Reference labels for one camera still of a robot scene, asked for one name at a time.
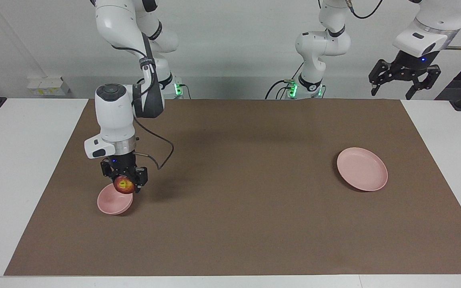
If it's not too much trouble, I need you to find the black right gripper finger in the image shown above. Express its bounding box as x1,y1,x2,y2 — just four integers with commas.
134,166,149,194
100,158,116,183

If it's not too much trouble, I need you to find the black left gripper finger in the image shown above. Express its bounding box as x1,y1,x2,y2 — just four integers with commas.
405,64,442,100
368,59,395,96

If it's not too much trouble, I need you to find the dark red apple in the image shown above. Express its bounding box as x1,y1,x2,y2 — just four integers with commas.
114,176,136,195

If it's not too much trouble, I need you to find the pink bowl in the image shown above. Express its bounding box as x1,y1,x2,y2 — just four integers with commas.
97,183,134,216

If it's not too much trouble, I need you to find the pink plate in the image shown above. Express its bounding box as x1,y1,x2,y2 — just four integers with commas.
337,147,389,192

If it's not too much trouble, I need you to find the brown table mat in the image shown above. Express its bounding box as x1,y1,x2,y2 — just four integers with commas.
4,98,461,276

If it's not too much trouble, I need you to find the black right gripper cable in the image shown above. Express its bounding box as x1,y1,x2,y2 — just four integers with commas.
110,32,175,170

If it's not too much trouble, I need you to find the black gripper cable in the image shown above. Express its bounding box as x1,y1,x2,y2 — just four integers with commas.
349,0,461,51
110,32,175,170

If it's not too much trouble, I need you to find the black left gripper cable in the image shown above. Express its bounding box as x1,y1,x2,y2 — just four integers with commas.
349,0,461,51

